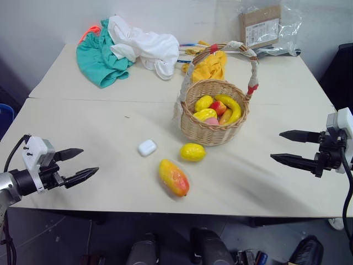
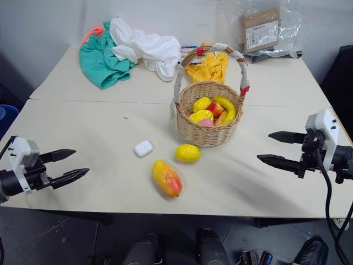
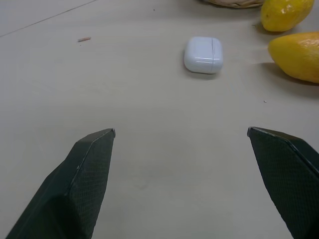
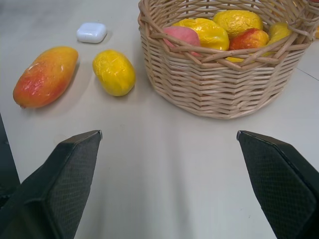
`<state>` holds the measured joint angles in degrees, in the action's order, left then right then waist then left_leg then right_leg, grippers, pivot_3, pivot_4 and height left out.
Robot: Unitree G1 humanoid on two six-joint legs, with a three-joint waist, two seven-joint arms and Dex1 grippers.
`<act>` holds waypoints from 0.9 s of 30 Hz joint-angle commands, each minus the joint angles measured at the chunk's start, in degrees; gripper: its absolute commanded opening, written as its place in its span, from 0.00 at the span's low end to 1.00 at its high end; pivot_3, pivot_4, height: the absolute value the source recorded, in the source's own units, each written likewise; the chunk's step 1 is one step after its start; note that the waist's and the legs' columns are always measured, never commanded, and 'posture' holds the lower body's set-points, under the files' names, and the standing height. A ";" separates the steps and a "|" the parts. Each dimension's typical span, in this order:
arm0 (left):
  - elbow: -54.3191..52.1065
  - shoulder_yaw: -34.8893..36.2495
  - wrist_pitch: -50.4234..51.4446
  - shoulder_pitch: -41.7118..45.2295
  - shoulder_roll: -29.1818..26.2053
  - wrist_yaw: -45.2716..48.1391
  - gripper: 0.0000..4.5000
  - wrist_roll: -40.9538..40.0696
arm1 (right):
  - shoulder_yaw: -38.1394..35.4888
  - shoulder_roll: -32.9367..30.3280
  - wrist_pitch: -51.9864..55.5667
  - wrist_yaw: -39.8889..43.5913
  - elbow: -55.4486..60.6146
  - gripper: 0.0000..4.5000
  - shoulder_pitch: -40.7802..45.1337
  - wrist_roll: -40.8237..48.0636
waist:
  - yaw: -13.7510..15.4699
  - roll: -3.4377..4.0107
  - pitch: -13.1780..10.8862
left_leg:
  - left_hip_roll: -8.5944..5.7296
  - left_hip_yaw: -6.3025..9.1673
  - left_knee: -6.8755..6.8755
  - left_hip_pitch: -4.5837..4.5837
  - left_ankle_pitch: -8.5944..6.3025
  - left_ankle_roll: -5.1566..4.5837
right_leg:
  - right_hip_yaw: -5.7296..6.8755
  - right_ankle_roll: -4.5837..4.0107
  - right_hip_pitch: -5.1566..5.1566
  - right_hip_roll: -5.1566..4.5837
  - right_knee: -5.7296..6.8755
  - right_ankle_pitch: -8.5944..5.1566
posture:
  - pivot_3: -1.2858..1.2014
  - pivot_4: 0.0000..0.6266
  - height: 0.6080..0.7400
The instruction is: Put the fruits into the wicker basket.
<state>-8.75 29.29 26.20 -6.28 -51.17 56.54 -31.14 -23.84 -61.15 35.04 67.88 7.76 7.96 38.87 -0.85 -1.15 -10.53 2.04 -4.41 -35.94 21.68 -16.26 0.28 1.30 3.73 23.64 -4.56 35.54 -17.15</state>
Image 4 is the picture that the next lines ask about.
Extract white earbuds case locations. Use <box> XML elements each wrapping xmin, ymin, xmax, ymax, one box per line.
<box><xmin>76</xmin><ymin>22</ymin><xmax>108</xmax><ymax>44</ymax></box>

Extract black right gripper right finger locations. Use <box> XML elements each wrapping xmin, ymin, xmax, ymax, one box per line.
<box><xmin>236</xmin><ymin>130</ymin><xmax>319</xmax><ymax>239</ymax></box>

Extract yellow lemon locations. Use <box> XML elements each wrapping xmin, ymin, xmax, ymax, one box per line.
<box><xmin>212</xmin><ymin>10</ymin><xmax>264</xmax><ymax>40</ymax></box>
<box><xmin>92</xmin><ymin>49</ymin><xmax>137</xmax><ymax>97</ymax></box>
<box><xmin>171</xmin><ymin>17</ymin><xmax>230</xmax><ymax>51</ymax></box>

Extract small orange-red mango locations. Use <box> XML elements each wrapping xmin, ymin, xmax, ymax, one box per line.
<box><xmin>228</xmin><ymin>28</ymin><xmax>270</xmax><ymax>52</ymax></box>

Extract yellow banana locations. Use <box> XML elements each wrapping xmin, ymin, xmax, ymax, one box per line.
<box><xmin>225</xmin><ymin>22</ymin><xmax>293</xmax><ymax>63</ymax></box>

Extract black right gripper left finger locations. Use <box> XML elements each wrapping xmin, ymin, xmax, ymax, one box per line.
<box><xmin>0</xmin><ymin>129</ymin><xmax>103</xmax><ymax>239</ymax></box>

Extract wicker basket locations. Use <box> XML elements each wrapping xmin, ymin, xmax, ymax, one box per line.
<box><xmin>138</xmin><ymin>0</ymin><xmax>319</xmax><ymax>120</ymax></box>

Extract pink peach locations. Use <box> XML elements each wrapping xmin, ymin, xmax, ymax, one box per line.
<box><xmin>162</xmin><ymin>26</ymin><xmax>203</xmax><ymax>57</ymax></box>

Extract large orange-red mango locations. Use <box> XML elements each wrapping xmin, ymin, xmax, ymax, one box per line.
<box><xmin>12</xmin><ymin>46</ymin><xmax>79</xmax><ymax>110</ymax></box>

